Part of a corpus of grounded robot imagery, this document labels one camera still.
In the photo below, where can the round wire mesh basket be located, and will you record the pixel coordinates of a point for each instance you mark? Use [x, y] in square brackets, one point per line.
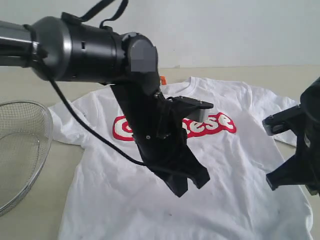
[26, 134]

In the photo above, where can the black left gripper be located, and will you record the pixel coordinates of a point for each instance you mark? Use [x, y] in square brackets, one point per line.
[162, 144]

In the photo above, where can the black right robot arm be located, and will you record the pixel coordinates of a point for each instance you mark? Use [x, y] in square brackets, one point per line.
[310, 102]

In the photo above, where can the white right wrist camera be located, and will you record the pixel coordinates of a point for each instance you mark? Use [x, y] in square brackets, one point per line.
[292, 119]

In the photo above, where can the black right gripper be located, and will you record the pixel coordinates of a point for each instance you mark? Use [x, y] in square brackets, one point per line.
[303, 168]

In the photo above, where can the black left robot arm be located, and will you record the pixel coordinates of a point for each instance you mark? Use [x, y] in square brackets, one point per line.
[66, 50]

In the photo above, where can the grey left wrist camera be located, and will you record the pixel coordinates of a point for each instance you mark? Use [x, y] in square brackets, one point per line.
[189, 108]

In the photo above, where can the white t-shirt with red logo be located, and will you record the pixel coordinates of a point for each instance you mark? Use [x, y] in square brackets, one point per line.
[111, 198]

